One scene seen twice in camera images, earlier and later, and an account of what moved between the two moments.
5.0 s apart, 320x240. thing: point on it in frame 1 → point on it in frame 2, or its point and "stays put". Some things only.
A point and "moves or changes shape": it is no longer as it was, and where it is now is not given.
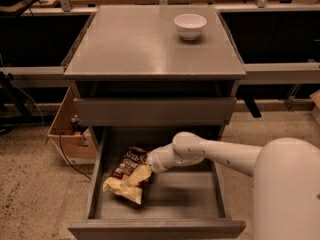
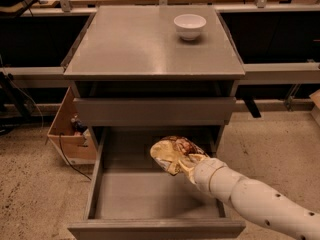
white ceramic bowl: [190, 26] stays put
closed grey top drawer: [154, 111] stays put
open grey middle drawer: [185, 203] stays put
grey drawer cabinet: [142, 75] stays put
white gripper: [156, 160] → [202, 174]
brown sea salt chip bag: [131, 159] moves or changes shape
